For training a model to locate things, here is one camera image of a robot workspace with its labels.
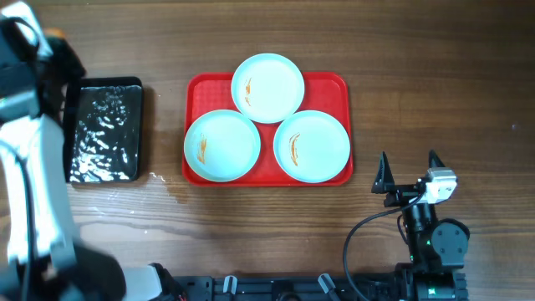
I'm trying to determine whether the black water tray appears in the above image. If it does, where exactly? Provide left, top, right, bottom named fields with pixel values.
left=63, top=76, right=144, bottom=183

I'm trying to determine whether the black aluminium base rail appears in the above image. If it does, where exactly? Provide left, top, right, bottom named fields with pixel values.
left=175, top=273, right=468, bottom=301

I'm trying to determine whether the green orange sponge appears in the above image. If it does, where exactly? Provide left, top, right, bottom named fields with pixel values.
left=43, top=28, right=65, bottom=43

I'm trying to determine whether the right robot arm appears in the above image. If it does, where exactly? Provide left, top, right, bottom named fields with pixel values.
left=371, top=150, right=470, bottom=301

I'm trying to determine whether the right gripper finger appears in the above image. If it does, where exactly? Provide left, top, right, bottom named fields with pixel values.
left=371, top=151, right=395, bottom=194
left=428, top=150, right=445, bottom=168

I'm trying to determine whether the light blue plate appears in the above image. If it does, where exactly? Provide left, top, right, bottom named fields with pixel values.
left=273, top=110, right=351, bottom=184
left=183, top=110, right=261, bottom=182
left=231, top=54, right=305, bottom=124

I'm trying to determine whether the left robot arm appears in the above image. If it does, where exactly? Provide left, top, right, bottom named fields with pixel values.
left=1, top=1, right=188, bottom=300

